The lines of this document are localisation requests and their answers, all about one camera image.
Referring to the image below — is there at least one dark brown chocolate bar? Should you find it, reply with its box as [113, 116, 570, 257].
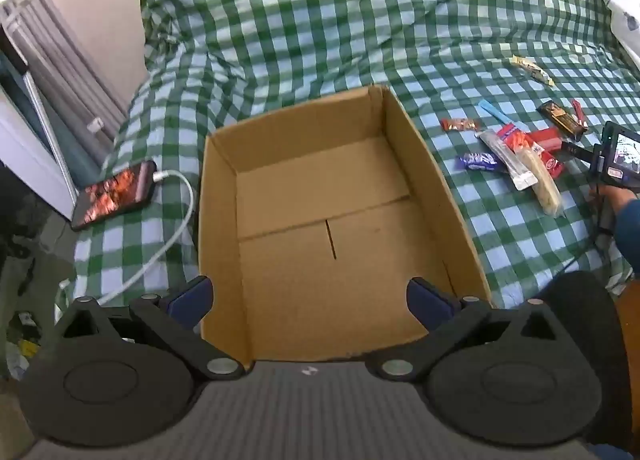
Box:
[537, 100, 587, 135]

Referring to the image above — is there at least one long clear white packet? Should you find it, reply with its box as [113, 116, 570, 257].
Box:
[475, 129, 538, 191]

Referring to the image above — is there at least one long red snack packet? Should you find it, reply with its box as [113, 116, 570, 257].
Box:
[497, 124, 565, 176]

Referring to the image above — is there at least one blue snack packet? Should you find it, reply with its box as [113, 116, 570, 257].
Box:
[478, 100, 513, 127]

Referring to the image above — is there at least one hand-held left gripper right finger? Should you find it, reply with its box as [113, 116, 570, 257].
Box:
[366, 277, 571, 383]

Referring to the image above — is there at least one small red candy wrapper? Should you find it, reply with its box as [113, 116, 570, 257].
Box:
[440, 117, 483, 132]

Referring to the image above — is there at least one purple candy wrapper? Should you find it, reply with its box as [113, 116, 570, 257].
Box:
[460, 151, 500, 172]

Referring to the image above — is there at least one white charging cable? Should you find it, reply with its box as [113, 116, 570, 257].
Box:
[97, 169, 195, 306]

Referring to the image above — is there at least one beige cracker packet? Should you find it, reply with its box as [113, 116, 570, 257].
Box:
[520, 147, 563, 218]

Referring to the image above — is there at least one cardboard box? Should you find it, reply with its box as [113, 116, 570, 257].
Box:
[198, 84, 493, 371]

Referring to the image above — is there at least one white cabinet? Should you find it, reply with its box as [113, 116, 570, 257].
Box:
[0, 85, 76, 221]

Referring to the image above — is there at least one green checked blanket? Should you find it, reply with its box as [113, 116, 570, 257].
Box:
[74, 0, 640, 311]

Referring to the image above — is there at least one black smartphone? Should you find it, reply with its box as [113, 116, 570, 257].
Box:
[70, 161, 158, 232]

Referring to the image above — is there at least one yellow snack bar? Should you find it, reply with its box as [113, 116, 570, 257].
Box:
[510, 55, 557, 87]

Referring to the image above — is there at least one person's right forearm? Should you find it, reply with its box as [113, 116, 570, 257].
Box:
[612, 195, 640, 276]

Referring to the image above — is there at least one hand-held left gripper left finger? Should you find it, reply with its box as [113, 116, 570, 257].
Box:
[52, 276, 247, 383]

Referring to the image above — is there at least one person's right hand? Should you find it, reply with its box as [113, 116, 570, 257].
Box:
[589, 184, 638, 221]

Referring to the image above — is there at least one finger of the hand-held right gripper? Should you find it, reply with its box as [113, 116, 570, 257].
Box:
[560, 139, 603, 163]

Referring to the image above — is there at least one grey curtain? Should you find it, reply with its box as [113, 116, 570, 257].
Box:
[0, 0, 131, 133]

